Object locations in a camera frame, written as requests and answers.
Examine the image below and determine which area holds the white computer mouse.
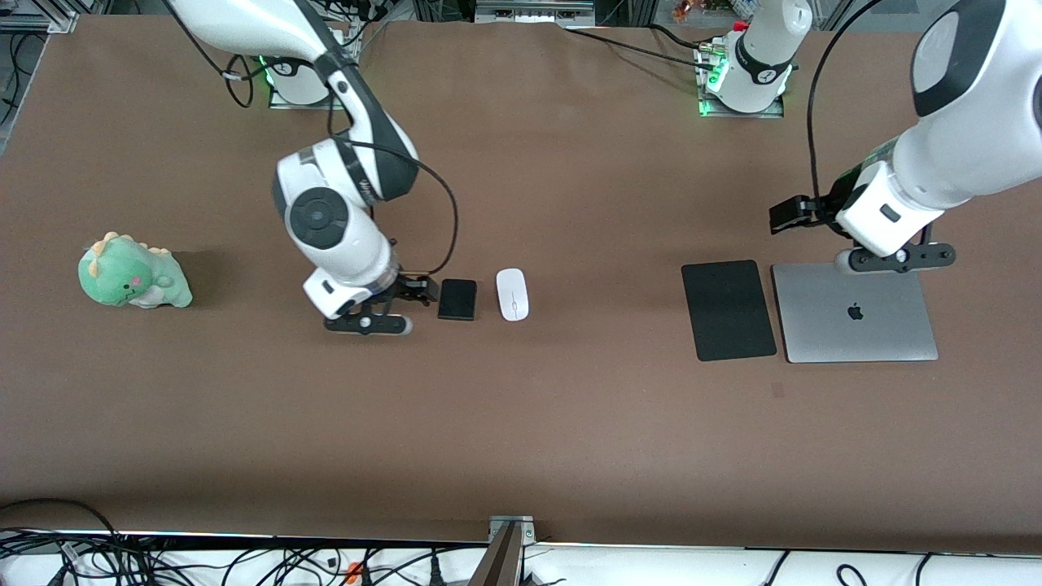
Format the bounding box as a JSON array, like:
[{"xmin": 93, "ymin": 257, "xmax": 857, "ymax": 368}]
[{"xmin": 496, "ymin": 268, "xmax": 530, "ymax": 322}]

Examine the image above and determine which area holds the black mouse pad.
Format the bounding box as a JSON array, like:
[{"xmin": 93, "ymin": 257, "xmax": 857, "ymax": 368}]
[{"xmin": 681, "ymin": 260, "xmax": 778, "ymax": 362}]

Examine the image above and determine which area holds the silver closed laptop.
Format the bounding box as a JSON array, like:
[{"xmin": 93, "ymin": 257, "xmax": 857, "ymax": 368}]
[{"xmin": 771, "ymin": 262, "xmax": 939, "ymax": 364}]

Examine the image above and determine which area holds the green dinosaur plush toy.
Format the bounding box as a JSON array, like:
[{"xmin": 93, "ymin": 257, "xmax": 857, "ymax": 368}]
[{"xmin": 78, "ymin": 233, "xmax": 194, "ymax": 309}]

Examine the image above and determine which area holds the silver device with ports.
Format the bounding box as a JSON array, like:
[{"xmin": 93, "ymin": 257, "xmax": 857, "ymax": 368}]
[{"xmin": 475, "ymin": 0, "xmax": 597, "ymax": 25}]

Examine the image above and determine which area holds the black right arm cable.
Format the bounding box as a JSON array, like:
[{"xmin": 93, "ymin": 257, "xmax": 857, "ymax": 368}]
[{"xmin": 163, "ymin": 0, "xmax": 459, "ymax": 278}]

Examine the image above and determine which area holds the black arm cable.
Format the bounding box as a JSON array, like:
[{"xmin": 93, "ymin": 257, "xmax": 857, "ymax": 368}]
[
  {"xmin": 163, "ymin": 0, "xmax": 459, "ymax": 278},
  {"xmin": 807, "ymin": 0, "xmax": 885, "ymax": 204}
]

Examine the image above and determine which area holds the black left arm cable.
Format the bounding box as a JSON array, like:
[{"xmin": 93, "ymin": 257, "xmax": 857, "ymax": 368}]
[{"xmin": 807, "ymin": 0, "xmax": 885, "ymax": 204}]

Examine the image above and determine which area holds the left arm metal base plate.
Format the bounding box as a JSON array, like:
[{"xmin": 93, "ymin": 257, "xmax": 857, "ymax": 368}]
[{"xmin": 698, "ymin": 91, "xmax": 786, "ymax": 120}]

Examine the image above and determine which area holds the short black table cable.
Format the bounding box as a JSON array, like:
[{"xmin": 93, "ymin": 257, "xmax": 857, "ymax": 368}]
[{"xmin": 648, "ymin": 23, "xmax": 706, "ymax": 50}]

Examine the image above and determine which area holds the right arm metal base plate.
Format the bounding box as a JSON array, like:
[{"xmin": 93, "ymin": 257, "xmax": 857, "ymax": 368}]
[{"xmin": 269, "ymin": 80, "xmax": 343, "ymax": 111}]

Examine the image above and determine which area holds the long black table cable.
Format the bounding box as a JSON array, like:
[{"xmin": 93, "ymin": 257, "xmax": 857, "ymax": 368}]
[{"xmin": 564, "ymin": 27, "xmax": 717, "ymax": 71}]

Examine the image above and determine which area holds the aluminium mount post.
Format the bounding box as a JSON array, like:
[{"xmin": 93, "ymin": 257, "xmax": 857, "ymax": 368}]
[{"xmin": 468, "ymin": 515, "xmax": 536, "ymax": 586}]

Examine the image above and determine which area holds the black looped floor cable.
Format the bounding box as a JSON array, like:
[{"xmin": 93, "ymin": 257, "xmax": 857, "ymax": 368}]
[{"xmin": 0, "ymin": 498, "xmax": 123, "ymax": 562}]

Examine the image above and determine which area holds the aluminium frame extrusion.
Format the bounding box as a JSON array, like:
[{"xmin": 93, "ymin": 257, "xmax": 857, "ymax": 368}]
[{"xmin": 0, "ymin": 7, "xmax": 79, "ymax": 34}]

